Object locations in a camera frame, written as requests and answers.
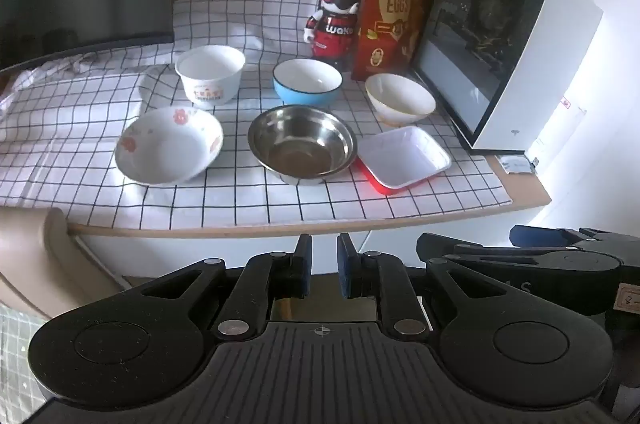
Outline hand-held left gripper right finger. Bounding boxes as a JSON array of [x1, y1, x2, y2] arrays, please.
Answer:
[[337, 233, 506, 340]]

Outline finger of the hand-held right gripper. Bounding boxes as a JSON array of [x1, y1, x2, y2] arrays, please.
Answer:
[[416, 231, 506, 266], [509, 224, 622, 252]]

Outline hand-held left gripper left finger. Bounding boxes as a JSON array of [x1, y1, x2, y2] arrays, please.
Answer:
[[134, 233, 314, 341]]

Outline red white rectangular tray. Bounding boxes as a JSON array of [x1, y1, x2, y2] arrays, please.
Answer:
[[352, 125, 452, 197]]

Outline stainless steel bowl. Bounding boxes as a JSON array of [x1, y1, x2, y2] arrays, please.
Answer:
[[247, 105, 358, 186]]

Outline white paper bowl red print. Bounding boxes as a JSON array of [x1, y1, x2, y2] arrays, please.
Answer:
[[175, 45, 247, 107]]

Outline small white card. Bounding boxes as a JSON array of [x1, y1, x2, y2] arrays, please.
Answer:
[[500, 154, 541, 175]]

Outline cream ceramic bowl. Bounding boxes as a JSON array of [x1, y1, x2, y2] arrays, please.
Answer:
[[364, 73, 437, 128]]

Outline white computer case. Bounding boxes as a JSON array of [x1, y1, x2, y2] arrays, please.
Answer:
[[410, 0, 605, 153]]

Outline blue ceramic bowl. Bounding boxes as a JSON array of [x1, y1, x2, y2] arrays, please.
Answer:
[[272, 58, 344, 111]]

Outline white floral ceramic bowl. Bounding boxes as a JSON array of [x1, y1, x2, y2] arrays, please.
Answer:
[[114, 106, 224, 188]]

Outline panda robot toy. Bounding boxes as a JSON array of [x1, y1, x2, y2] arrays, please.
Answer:
[[303, 0, 363, 70]]

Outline red snack bag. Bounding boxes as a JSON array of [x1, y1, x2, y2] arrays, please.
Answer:
[[351, 0, 443, 81]]

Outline beige chair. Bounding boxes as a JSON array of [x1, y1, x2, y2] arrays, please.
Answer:
[[0, 207, 133, 320]]

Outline white black checked tablecloth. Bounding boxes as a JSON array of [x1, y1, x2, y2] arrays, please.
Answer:
[[0, 0, 513, 235]]

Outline pale checked fabric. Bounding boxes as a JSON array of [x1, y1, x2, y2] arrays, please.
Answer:
[[0, 304, 48, 410]]

